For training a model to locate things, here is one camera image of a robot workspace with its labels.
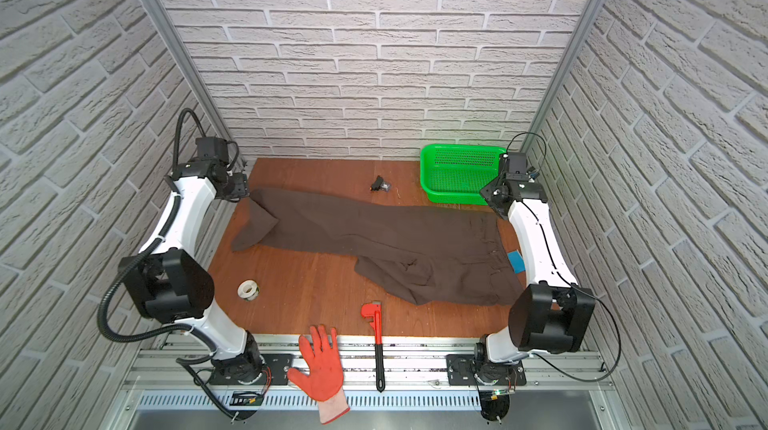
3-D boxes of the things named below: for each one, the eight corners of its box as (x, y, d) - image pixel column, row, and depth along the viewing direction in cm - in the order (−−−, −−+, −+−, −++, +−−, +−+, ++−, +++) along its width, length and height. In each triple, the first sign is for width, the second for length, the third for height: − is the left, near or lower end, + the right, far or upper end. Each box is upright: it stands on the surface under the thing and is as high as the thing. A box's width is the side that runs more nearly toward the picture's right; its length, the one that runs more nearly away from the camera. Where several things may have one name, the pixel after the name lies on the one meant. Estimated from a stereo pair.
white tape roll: (237, 301, 86) (233, 298, 84) (243, 282, 90) (239, 279, 88) (256, 301, 86) (253, 298, 84) (262, 282, 90) (259, 279, 88)
